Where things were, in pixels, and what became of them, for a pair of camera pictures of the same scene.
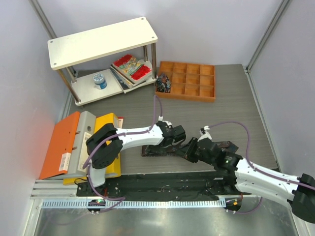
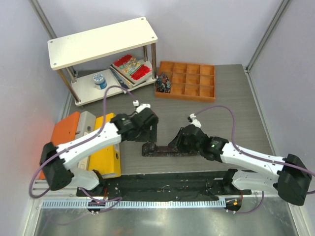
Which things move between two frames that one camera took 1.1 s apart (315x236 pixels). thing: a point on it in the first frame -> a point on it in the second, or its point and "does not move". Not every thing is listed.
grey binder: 85,127 does not move
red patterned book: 133,69 does not move
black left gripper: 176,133 -> 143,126
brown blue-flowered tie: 156,150 does not move
